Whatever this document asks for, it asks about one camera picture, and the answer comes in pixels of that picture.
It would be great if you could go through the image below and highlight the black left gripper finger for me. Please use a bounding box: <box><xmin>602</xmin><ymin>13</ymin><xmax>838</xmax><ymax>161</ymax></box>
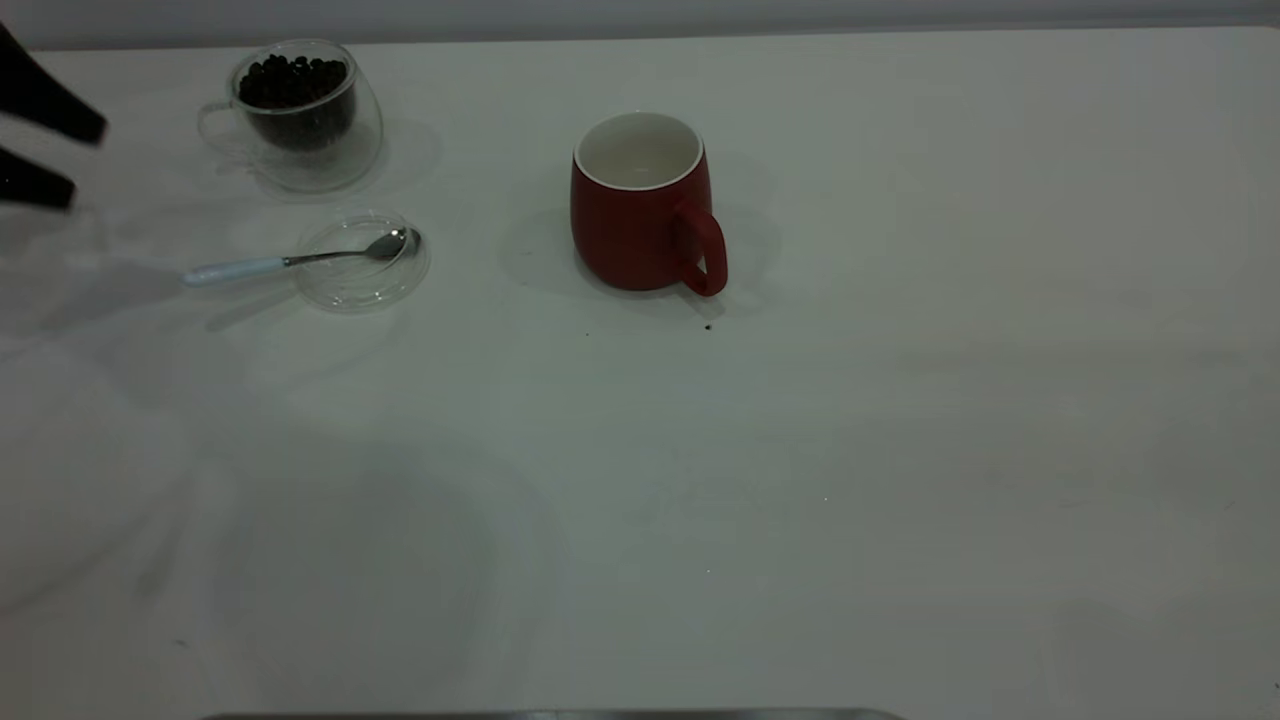
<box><xmin>0</xmin><ymin>146</ymin><xmax>77</xmax><ymax>210</ymax></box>
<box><xmin>0</xmin><ymin>24</ymin><xmax>108</xmax><ymax>145</ymax></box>

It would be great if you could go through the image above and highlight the metal spoon with white handle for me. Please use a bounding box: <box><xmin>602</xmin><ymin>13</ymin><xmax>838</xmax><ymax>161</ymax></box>
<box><xmin>182</xmin><ymin>228</ymin><xmax>421</xmax><ymax>289</ymax></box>

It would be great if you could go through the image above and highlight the red ceramic mug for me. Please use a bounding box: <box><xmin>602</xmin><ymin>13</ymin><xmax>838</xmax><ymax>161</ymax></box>
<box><xmin>570</xmin><ymin>111</ymin><xmax>728</xmax><ymax>298</ymax></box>

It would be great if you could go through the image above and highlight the coffee bean pile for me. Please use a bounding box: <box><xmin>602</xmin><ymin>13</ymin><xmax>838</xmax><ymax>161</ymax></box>
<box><xmin>238</xmin><ymin>55</ymin><xmax>358</xmax><ymax>153</ymax></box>

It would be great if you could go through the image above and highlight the clear round glass lid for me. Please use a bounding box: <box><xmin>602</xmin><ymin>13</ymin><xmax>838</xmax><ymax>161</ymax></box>
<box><xmin>295</xmin><ymin>208</ymin><xmax>431</xmax><ymax>313</ymax></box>

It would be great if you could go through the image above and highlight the clear double-wall glass cup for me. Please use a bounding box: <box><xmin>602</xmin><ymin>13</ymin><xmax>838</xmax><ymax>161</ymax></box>
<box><xmin>197</xmin><ymin>38</ymin><xmax>384</xmax><ymax>194</ymax></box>

